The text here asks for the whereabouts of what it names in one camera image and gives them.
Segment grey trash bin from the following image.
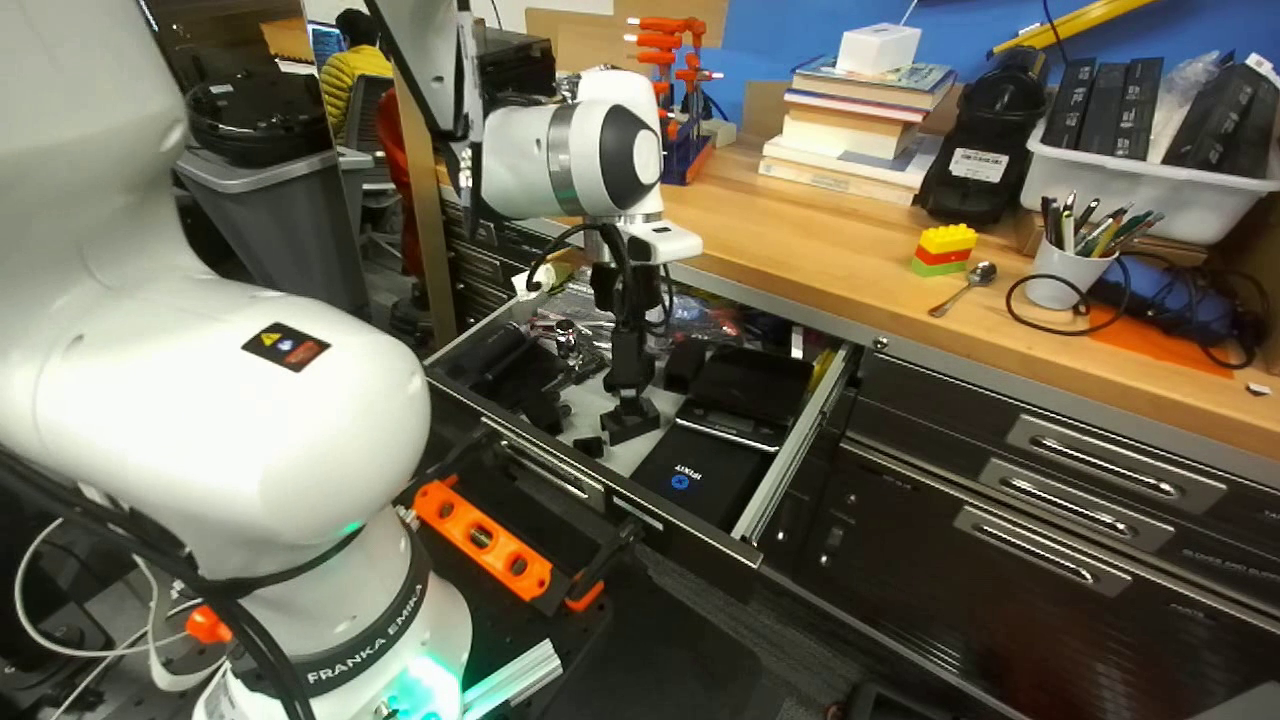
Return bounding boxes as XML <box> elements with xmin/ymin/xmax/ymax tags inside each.
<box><xmin>177</xmin><ymin>146</ymin><xmax>368</xmax><ymax>313</ymax></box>

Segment white plastic bin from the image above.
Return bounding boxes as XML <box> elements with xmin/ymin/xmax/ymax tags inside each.
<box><xmin>1018</xmin><ymin>129</ymin><xmax>1280</xmax><ymax>243</ymax></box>

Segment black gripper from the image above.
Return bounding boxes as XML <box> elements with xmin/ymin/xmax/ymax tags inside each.
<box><xmin>593</xmin><ymin>262</ymin><xmax>658</xmax><ymax>401</ymax></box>

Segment black box blue logo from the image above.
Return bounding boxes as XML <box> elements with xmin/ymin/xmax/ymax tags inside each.
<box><xmin>631</xmin><ymin>426</ymin><xmax>771</xmax><ymax>526</ymax></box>

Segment coloured toy brick stack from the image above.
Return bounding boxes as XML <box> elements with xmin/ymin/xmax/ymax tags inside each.
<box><xmin>911</xmin><ymin>224</ymin><xmax>977</xmax><ymax>276</ymax></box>

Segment black drawer cabinet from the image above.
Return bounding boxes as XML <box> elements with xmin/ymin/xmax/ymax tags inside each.
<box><xmin>436</xmin><ymin>197</ymin><xmax>1280</xmax><ymax>720</ymax></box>

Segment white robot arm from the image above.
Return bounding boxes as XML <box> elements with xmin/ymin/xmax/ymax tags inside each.
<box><xmin>0</xmin><ymin>0</ymin><xmax>471</xmax><ymax>720</ymax></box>

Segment blue black power tool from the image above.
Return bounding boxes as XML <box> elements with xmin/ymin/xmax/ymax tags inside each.
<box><xmin>1091</xmin><ymin>257</ymin><xmax>1236</xmax><ymax>345</ymax></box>

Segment grey drawer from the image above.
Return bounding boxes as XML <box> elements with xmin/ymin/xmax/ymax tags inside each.
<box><xmin>427</xmin><ymin>270</ymin><xmax>851</xmax><ymax>566</ymax></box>

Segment black device with label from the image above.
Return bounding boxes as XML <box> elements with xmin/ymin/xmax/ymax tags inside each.
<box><xmin>911</xmin><ymin>47</ymin><xmax>1043</xmax><ymax>227</ymax></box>

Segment white pen cup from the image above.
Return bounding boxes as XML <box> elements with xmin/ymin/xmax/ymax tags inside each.
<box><xmin>1025</xmin><ymin>243</ymin><xmax>1107</xmax><ymax>313</ymax></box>

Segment black square tube block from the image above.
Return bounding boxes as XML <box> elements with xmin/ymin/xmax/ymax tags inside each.
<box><xmin>598</xmin><ymin>394</ymin><xmax>658</xmax><ymax>444</ymax></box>

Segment yellow ruler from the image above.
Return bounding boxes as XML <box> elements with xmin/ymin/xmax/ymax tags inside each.
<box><xmin>989</xmin><ymin>0</ymin><xmax>1151</xmax><ymax>54</ymax></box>

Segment stack of books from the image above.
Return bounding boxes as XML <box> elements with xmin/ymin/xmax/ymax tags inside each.
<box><xmin>757</xmin><ymin>58</ymin><xmax>956</xmax><ymax>205</ymax></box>

